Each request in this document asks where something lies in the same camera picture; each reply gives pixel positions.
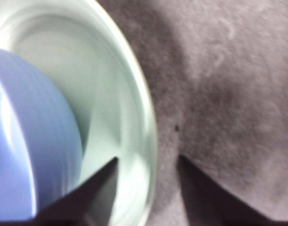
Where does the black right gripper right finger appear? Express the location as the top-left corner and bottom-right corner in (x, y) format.
(180, 155), (284, 226)

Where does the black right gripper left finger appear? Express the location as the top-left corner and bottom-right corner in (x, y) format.
(28, 157), (119, 226)

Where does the blue ribbed bowl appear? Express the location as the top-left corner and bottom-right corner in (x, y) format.
(0, 46), (85, 222)

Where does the green round plate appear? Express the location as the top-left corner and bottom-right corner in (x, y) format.
(0, 0), (158, 226)

